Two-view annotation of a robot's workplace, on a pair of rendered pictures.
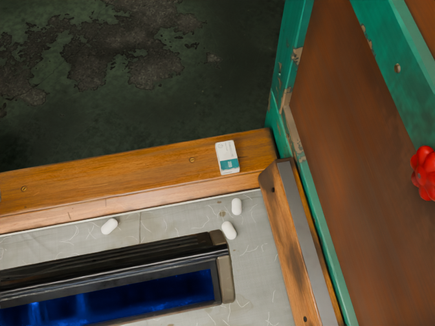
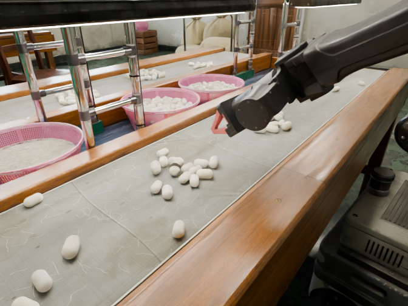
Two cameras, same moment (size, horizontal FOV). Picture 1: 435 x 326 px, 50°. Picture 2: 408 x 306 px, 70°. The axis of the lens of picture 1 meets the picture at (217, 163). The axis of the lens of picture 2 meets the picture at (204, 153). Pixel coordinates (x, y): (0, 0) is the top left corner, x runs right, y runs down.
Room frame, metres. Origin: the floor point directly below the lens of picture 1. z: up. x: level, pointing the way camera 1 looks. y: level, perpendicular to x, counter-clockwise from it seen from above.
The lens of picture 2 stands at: (0.58, 0.00, 1.07)
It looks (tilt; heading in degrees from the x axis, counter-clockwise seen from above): 28 degrees down; 140
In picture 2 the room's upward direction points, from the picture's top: straight up
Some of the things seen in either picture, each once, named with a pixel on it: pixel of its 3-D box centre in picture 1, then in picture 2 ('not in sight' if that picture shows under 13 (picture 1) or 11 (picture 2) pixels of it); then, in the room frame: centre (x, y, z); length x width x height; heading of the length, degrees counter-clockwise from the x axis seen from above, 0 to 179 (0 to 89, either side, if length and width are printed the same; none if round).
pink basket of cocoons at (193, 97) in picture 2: not in sight; (161, 111); (-0.25, 0.50, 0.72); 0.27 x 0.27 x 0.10
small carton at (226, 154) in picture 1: (227, 157); not in sight; (0.41, -0.02, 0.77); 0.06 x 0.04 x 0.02; 11
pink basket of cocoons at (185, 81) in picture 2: not in sight; (211, 93); (-0.30, 0.78, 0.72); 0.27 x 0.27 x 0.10
